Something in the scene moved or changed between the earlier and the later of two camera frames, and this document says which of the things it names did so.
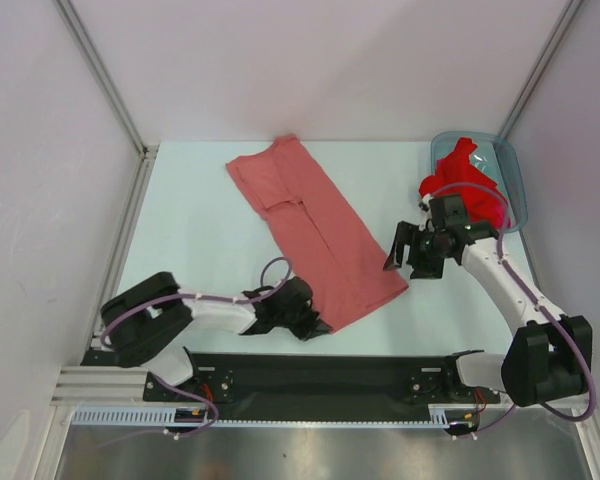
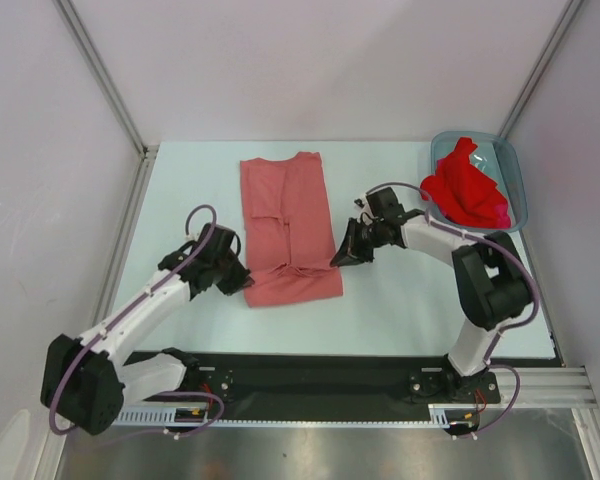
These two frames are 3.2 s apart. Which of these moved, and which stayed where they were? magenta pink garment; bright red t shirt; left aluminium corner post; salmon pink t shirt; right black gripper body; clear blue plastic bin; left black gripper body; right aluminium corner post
Moved: left black gripper body; right black gripper body; salmon pink t shirt
Stayed: right aluminium corner post; magenta pink garment; left aluminium corner post; clear blue plastic bin; bright red t shirt
